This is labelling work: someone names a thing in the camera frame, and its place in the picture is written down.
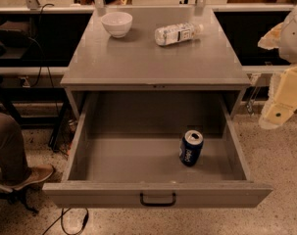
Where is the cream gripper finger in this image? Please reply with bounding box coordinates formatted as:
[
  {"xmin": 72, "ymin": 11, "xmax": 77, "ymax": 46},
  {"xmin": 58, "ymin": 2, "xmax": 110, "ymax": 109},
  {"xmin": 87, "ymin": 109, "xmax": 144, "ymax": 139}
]
[
  {"xmin": 258, "ymin": 23, "xmax": 282, "ymax": 50},
  {"xmin": 259, "ymin": 65, "xmax": 297, "ymax": 129}
]

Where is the blue pepsi can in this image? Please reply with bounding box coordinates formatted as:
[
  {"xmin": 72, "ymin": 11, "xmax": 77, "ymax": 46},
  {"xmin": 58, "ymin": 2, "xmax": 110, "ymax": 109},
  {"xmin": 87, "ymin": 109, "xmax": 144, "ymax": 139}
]
[{"xmin": 179, "ymin": 130, "xmax": 204, "ymax": 166}]

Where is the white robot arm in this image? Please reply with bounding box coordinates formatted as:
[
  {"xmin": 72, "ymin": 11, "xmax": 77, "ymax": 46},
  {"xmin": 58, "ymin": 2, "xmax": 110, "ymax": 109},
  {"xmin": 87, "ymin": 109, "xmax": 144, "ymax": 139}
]
[{"xmin": 258, "ymin": 5, "xmax": 297, "ymax": 129}]

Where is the open grey top drawer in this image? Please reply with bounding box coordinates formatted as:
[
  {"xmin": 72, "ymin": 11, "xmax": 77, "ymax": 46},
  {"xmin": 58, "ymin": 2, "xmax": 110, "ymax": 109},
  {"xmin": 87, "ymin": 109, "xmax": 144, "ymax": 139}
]
[{"xmin": 43, "ymin": 91, "xmax": 272, "ymax": 208}]

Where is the clear plastic water bottle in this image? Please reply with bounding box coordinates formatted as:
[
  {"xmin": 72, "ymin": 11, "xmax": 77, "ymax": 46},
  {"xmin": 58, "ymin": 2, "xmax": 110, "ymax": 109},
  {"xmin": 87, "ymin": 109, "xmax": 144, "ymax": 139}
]
[{"xmin": 155, "ymin": 23, "xmax": 204, "ymax": 46}]

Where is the grey metal cabinet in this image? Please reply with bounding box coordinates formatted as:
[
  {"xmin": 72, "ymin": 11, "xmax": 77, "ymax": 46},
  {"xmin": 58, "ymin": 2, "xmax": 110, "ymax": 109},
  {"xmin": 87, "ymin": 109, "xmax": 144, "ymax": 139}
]
[{"xmin": 61, "ymin": 6, "xmax": 250, "ymax": 115}]

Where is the white ceramic bowl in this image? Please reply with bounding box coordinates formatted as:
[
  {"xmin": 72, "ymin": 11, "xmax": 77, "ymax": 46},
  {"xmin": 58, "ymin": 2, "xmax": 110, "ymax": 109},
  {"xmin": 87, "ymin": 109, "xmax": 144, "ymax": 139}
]
[{"xmin": 101, "ymin": 12, "xmax": 132, "ymax": 38}]

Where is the brown shoe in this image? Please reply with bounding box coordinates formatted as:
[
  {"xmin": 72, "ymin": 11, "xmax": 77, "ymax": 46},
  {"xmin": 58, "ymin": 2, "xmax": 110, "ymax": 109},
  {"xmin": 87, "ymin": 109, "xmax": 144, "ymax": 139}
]
[{"xmin": 10, "ymin": 164, "xmax": 54, "ymax": 191}]

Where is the black office chair base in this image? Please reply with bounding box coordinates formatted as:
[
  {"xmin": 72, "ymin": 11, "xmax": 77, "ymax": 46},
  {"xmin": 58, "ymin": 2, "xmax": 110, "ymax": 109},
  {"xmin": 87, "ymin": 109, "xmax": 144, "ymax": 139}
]
[{"xmin": 0, "ymin": 184, "xmax": 38, "ymax": 214}]

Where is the person's leg in trousers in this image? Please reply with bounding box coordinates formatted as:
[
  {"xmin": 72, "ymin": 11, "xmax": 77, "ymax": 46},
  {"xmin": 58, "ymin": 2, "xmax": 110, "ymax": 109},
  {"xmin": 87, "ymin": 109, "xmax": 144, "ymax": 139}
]
[{"xmin": 0, "ymin": 113, "xmax": 31, "ymax": 185}]

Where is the black drawer handle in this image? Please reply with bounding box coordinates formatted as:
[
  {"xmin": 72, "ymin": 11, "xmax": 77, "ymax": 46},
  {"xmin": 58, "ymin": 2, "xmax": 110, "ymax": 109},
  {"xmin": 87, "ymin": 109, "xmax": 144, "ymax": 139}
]
[{"xmin": 139, "ymin": 193, "xmax": 176, "ymax": 208}]

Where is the black hanging cable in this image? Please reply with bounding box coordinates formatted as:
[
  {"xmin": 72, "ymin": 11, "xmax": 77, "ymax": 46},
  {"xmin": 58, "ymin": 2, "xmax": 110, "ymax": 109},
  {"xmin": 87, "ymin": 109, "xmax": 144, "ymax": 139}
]
[{"xmin": 28, "ymin": 3, "xmax": 63, "ymax": 116}]

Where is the black floor cable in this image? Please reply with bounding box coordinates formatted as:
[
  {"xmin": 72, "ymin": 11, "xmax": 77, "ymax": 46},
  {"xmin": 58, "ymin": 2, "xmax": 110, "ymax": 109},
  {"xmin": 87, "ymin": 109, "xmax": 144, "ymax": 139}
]
[{"xmin": 41, "ymin": 208, "xmax": 90, "ymax": 235}]

